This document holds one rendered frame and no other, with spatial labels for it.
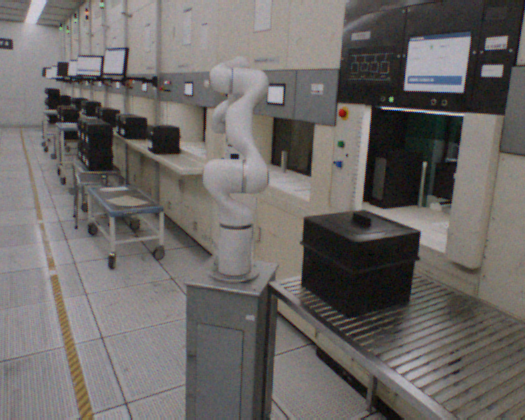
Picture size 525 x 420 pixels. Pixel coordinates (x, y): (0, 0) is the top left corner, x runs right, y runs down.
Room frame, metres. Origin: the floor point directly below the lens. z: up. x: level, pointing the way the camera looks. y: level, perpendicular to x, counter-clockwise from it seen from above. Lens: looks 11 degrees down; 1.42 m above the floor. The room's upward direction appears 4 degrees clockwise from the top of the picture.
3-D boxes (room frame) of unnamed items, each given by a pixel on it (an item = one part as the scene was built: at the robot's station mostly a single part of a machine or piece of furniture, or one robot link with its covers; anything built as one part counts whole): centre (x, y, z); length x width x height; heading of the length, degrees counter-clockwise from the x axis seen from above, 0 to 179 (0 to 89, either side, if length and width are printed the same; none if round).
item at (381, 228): (1.38, -0.23, 0.98); 0.29 x 0.29 x 0.13; 33
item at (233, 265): (1.49, 0.20, 0.85); 0.19 x 0.19 x 0.18
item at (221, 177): (1.48, 0.23, 1.07); 0.19 x 0.12 x 0.24; 99
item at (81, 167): (5.01, 2.40, 0.24); 0.94 x 0.53 x 0.48; 34
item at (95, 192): (3.60, 1.47, 0.24); 0.97 x 0.52 x 0.48; 37
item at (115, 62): (4.40, 1.70, 1.59); 0.50 x 0.41 x 0.36; 124
